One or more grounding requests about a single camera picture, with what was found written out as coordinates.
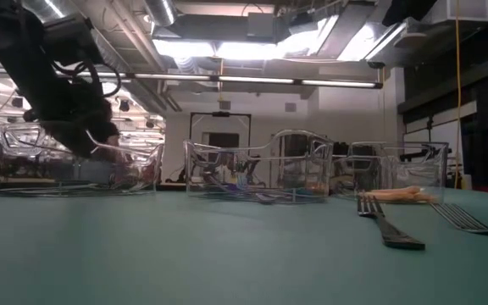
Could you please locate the black metal fork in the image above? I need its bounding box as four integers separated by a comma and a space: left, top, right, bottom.
2, 182, 114, 196
356, 194, 426, 252

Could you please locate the grey ceiling box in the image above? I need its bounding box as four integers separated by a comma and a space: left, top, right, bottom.
246, 11, 275, 39

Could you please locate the bright ceiling light panel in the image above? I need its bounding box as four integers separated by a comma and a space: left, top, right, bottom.
150, 25, 376, 63

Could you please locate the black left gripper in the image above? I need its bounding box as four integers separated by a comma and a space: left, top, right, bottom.
25, 95, 120, 158

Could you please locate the long tube light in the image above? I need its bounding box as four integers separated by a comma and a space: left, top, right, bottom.
57, 65, 384, 90

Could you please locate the silver spiral duct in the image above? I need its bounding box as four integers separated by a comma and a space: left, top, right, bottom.
144, 0, 178, 27

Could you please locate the green table mat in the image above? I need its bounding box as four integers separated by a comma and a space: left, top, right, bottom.
0, 186, 488, 305

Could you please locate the black door frame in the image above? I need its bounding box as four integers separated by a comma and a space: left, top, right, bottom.
188, 111, 253, 147

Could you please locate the clear glass baking dish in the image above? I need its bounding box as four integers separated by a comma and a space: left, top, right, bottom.
0, 122, 165, 197
332, 141, 449, 204
183, 129, 335, 205

